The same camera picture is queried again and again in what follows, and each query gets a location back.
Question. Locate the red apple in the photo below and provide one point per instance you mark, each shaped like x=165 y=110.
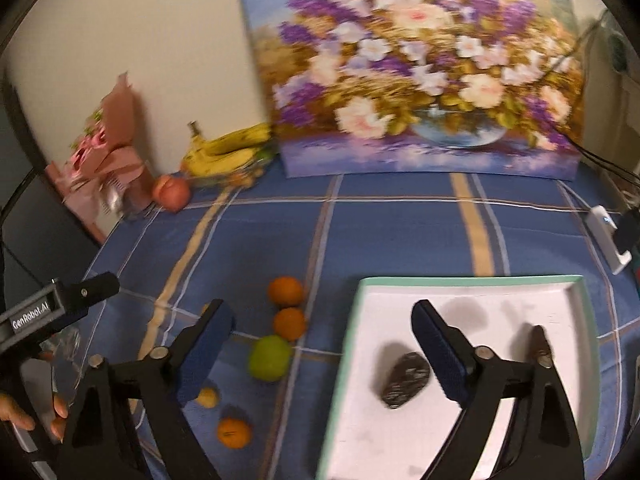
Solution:
x=171 y=192

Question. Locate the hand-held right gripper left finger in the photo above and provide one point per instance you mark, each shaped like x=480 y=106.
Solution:
x=205 y=350

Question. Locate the dark avocado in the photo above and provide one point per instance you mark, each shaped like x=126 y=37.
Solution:
x=405 y=380

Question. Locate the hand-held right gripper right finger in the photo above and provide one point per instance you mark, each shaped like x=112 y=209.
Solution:
x=440 y=355

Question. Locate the flower painting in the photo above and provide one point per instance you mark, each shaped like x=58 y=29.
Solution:
x=400 y=60

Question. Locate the bunch of yellow bananas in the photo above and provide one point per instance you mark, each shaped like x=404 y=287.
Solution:
x=225 y=147

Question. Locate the black charger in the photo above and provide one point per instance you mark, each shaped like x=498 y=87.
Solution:
x=627 y=235

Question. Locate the orange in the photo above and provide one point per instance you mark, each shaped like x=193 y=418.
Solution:
x=286 y=291
x=290 y=323
x=233 y=432

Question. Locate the white tray with green rim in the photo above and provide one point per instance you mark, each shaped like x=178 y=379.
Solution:
x=395 y=320

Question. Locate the blue plaid tablecloth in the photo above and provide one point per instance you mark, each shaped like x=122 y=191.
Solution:
x=400 y=235

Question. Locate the glass fruit bowl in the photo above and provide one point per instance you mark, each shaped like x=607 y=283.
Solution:
x=242 y=178

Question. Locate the green apple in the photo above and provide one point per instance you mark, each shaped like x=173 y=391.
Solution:
x=270 y=357

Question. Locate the person's left hand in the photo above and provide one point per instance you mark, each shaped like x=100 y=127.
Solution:
x=15 y=412

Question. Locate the white power strip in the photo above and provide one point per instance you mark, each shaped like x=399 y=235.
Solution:
x=600 y=230

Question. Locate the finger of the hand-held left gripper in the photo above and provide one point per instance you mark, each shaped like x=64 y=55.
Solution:
x=95 y=287

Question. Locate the pink wrapped bouquet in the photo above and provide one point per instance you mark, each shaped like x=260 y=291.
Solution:
x=115 y=160

